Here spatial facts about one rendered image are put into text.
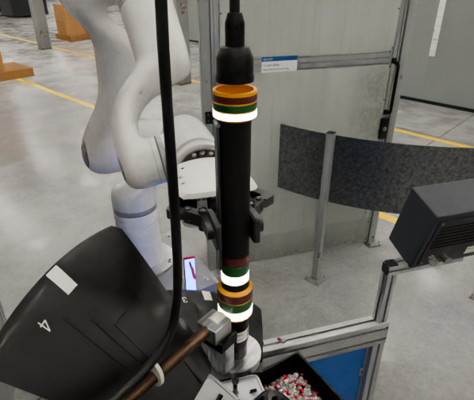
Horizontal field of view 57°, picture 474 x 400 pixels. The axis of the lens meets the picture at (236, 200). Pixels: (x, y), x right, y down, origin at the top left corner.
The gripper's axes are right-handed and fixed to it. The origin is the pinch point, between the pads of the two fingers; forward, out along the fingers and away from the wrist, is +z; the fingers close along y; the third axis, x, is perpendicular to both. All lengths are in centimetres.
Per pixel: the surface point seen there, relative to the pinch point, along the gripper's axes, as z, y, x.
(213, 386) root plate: 4.0, 4.0, -20.5
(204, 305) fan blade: -20.9, -0.2, -29.5
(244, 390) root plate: -1.0, -1.8, -29.2
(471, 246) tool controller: -32, -74, -38
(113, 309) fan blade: -0.1, 14.4, -8.6
